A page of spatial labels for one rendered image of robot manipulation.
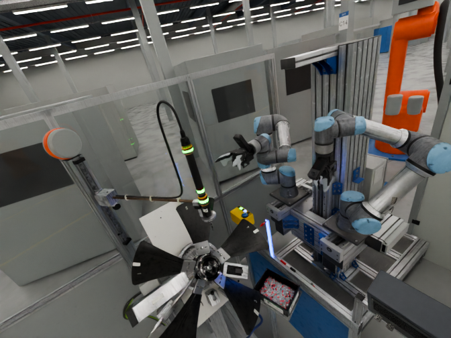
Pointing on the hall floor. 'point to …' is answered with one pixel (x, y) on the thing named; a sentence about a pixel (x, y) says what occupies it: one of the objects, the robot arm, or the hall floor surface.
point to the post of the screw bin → (274, 323)
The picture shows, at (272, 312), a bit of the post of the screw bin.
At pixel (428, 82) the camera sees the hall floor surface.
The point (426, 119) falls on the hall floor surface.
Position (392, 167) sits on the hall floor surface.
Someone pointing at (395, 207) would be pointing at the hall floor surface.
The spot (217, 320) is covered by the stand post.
